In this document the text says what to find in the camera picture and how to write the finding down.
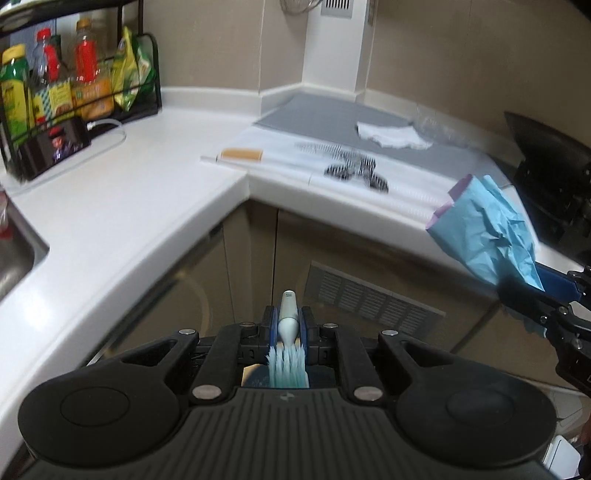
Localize grey counter mat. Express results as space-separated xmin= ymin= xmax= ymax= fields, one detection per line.
xmin=254 ymin=90 xmax=481 ymax=153

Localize white printed cloth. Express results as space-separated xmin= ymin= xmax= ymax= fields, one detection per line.
xmin=201 ymin=124 xmax=485 ymax=227

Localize oil bottle red label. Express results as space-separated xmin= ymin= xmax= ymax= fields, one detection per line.
xmin=71 ymin=18 xmax=114 ymax=116

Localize white charging cable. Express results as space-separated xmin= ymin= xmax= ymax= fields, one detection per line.
xmin=85 ymin=119 xmax=127 ymax=155

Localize black smartphone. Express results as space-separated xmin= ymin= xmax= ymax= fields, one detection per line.
xmin=21 ymin=117 xmax=90 ymax=178

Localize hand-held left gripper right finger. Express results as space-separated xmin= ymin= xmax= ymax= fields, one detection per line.
xmin=298 ymin=305 xmax=463 ymax=403

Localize yellow green snack bag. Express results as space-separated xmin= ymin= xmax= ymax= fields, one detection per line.
xmin=111 ymin=39 xmax=155 ymax=112

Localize clear bottle red cap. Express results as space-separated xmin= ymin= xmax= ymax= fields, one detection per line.
xmin=30 ymin=28 xmax=70 ymax=121

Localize clear plastic bag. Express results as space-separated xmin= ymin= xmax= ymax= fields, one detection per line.
xmin=411 ymin=104 xmax=467 ymax=144

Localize green bottle yellow cap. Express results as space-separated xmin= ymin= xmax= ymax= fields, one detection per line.
xmin=0 ymin=45 xmax=35 ymax=139

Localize white toothbrush blue bristles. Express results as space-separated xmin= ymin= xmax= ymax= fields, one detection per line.
xmin=268 ymin=290 xmax=310 ymax=388

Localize stainless steel sink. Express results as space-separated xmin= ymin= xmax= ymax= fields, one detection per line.
xmin=0 ymin=217 xmax=49 ymax=301

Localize white wall vent grille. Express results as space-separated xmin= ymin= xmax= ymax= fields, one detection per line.
xmin=321 ymin=0 xmax=354 ymax=18

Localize knife with yellow handle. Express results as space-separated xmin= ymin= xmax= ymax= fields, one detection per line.
xmin=201 ymin=148 xmax=264 ymax=163

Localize blue paper bag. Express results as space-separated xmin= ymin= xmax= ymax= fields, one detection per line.
xmin=425 ymin=174 xmax=546 ymax=291

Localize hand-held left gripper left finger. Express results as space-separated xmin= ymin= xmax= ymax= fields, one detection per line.
xmin=85 ymin=305 xmax=279 ymax=403

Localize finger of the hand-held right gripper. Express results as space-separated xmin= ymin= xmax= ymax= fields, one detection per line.
xmin=496 ymin=276 xmax=573 ymax=334
xmin=533 ymin=262 xmax=588 ymax=306

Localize black wire kitchen rack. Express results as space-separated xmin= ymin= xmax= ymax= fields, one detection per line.
xmin=0 ymin=32 xmax=162 ymax=181

